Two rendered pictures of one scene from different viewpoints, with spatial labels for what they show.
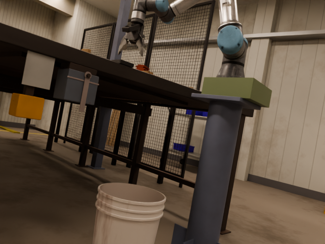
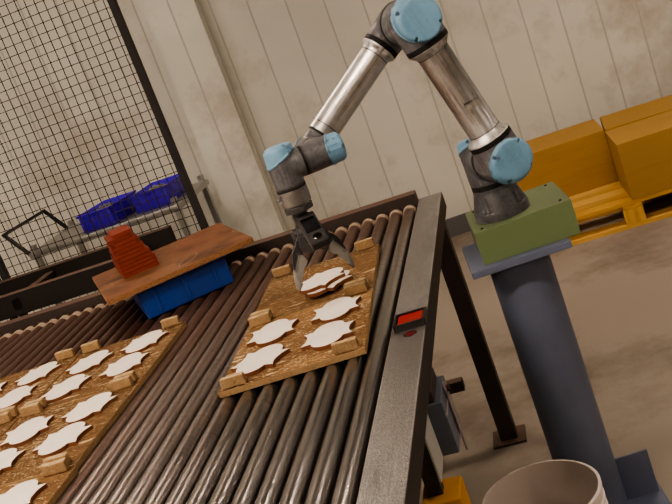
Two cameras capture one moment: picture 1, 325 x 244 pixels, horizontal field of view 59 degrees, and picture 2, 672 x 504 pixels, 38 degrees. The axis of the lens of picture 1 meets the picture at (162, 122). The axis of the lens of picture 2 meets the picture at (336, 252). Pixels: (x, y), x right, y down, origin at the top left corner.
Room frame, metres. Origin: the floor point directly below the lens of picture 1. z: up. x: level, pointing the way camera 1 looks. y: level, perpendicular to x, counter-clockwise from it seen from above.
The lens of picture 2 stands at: (-0.40, 1.42, 1.65)
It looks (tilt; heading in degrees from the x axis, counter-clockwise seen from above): 14 degrees down; 328
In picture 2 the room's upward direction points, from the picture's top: 21 degrees counter-clockwise
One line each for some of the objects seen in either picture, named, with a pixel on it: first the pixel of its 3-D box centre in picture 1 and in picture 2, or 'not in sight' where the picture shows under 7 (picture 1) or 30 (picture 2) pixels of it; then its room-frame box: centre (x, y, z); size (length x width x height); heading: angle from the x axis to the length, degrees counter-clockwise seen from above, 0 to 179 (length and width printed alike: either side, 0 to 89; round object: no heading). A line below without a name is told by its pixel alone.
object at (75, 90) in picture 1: (76, 88); (432, 419); (1.16, 0.37, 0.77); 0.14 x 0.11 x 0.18; 135
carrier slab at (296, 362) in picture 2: not in sight; (301, 339); (1.56, 0.38, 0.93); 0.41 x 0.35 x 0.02; 138
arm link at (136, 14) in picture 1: (137, 17); (293, 198); (1.58, 0.24, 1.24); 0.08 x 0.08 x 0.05
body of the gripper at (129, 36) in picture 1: (136, 32); (305, 227); (1.59, 0.23, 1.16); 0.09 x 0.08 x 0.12; 158
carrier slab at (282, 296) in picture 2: not in sight; (318, 284); (1.87, 0.09, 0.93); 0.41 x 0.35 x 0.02; 138
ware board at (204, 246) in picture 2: not in sight; (168, 260); (2.61, 0.17, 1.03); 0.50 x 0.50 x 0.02; 73
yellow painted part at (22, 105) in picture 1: (30, 85); (435, 474); (1.03, 0.49, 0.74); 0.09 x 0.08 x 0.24; 135
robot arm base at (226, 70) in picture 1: (231, 73); (497, 196); (1.49, -0.31, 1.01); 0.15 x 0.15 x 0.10
